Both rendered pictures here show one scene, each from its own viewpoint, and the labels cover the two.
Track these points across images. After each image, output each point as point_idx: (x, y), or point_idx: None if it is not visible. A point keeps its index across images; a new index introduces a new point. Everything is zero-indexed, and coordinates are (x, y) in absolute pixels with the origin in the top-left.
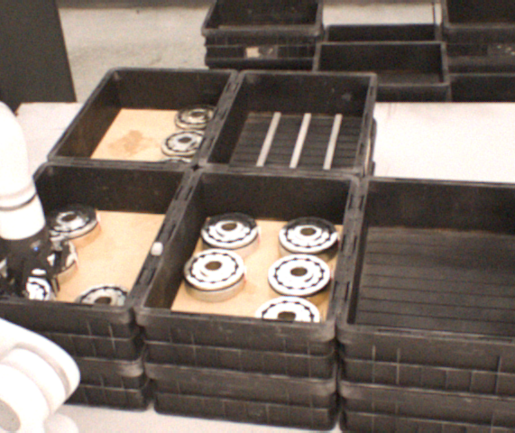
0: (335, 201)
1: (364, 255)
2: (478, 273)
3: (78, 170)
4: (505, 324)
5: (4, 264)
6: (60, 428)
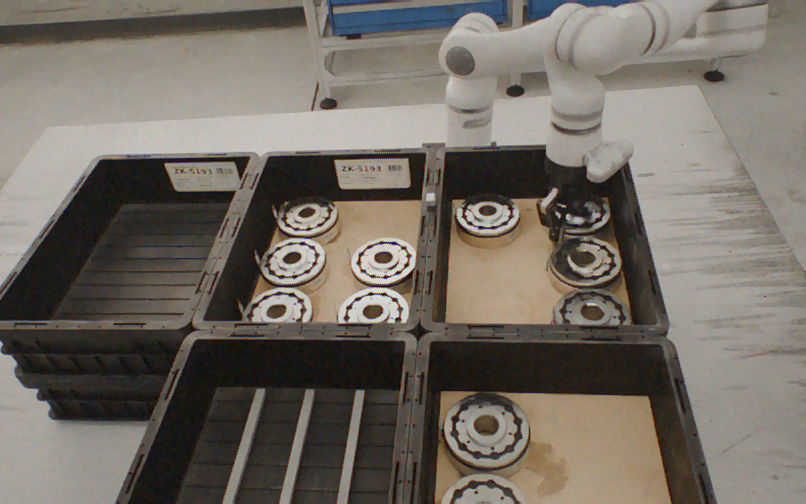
0: None
1: None
2: (105, 309)
3: None
4: (112, 256)
5: None
6: (457, 86)
